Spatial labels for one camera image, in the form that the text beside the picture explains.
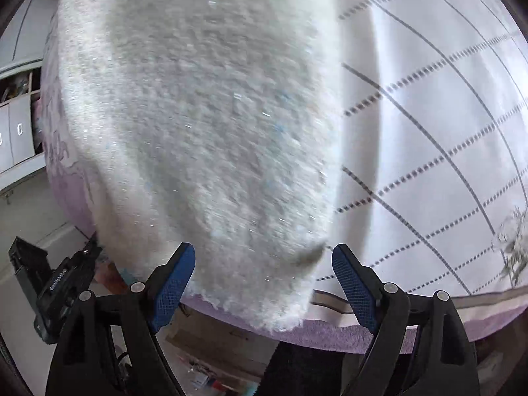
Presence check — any cream fuzzy knit sweater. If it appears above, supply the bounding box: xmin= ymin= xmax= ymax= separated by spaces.
xmin=56 ymin=0 xmax=343 ymax=331

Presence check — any white grid-pattern bed sheet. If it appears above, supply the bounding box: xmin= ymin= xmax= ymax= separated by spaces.
xmin=42 ymin=0 xmax=527 ymax=353

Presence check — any grey cabinet with drawers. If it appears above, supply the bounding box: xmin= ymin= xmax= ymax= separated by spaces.
xmin=1 ymin=0 xmax=57 ymax=191

